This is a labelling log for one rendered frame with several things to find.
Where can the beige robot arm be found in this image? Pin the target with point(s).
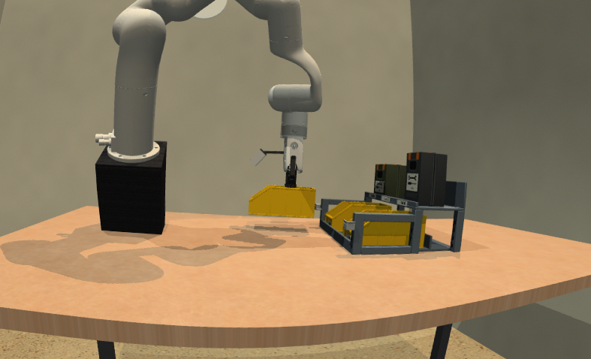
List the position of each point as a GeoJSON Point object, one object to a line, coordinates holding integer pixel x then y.
{"type": "Point", "coordinates": [140, 32]}

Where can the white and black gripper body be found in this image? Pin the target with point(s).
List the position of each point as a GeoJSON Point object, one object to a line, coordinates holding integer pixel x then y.
{"type": "Point", "coordinates": [289, 150]}

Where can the grey shelf rack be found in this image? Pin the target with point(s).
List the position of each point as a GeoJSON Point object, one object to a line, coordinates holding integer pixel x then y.
{"type": "Point", "coordinates": [455, 200]}

